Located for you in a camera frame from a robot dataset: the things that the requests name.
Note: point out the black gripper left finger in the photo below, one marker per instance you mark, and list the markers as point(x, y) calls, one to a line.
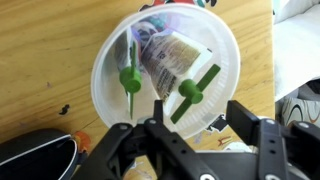
point(158, 110)

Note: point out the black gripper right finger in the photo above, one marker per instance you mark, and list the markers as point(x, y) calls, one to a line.
point(243, 122)

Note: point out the green-capped food pouch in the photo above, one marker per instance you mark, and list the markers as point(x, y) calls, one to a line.
point(126, 56)
point(180, 70)

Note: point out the clear plastic bucket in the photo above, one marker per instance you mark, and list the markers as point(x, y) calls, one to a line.
point(199, 24)

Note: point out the patterned cushion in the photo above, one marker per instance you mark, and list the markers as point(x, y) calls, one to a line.
point(305, 107)

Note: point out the white sofa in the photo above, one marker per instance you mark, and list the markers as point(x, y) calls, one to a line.
point(296, 44)

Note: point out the santa sticker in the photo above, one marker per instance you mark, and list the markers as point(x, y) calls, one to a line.
point(200, 3)

